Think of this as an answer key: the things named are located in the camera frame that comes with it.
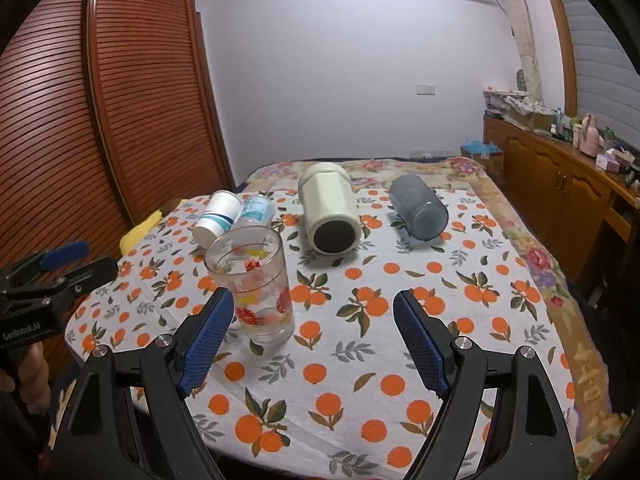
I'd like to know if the yellow cloth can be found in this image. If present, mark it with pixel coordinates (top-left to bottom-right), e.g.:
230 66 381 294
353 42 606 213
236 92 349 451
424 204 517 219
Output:
119 209 167 257

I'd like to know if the clear glass cup fruit print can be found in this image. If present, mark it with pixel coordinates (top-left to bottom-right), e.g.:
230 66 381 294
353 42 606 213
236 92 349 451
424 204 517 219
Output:
204 226 296 346

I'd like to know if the orange fruit print tablecloth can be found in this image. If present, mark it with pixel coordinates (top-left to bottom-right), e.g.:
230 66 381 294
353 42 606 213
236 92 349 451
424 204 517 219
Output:
64 187 581 480

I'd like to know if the cream faceted cup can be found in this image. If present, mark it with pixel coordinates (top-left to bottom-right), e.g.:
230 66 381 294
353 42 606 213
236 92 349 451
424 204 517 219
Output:
298 162 362 256

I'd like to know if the person's left hand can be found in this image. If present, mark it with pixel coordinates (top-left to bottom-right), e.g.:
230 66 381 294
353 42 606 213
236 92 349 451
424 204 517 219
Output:
12 342 52 413

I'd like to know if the wooden sideboard cabinet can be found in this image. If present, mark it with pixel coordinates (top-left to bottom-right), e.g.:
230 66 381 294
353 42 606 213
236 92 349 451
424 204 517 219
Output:
482 114 640 286

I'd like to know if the clear plastic water bottle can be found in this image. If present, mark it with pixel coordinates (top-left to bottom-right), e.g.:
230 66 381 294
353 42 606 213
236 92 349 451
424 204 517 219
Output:
234 196 275 233

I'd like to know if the blue plastic bag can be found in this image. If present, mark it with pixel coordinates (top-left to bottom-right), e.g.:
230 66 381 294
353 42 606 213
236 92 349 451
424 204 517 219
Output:
460 136 502 157

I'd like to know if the pink tissue box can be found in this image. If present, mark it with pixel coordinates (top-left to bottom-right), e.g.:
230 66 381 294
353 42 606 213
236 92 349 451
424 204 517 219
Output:
596 152 632 175

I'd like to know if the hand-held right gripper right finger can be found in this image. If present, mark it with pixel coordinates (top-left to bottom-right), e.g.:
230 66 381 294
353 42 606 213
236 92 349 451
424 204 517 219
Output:
392 289 576 480

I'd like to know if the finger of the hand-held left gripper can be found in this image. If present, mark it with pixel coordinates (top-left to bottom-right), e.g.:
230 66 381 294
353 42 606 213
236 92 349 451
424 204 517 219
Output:
30 256 119 306
9 241 92 281

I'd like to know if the grey translucent plastic cup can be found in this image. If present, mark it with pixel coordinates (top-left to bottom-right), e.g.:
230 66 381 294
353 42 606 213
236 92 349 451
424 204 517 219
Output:
388 173 450 242

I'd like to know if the wooden louvered wardrobe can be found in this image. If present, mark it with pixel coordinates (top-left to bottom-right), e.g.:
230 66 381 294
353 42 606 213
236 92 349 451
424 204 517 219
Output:
0 0 236 291

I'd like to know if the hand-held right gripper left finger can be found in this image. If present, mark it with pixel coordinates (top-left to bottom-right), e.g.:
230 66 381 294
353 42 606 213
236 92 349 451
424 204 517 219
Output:
50 287 236 480

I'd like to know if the white paper cup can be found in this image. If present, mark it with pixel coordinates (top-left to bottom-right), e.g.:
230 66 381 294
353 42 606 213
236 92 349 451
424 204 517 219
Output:
192 190 244 249

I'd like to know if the floral blanket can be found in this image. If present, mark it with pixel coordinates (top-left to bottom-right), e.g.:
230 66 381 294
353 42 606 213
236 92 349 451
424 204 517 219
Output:
235 156 632 480

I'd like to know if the window blind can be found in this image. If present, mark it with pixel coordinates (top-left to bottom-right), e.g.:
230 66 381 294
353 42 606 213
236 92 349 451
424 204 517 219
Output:
555 0 640 153

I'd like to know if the cardboard box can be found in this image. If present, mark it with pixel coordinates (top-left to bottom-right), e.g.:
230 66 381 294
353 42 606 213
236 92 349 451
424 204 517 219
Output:
505 105 556 132

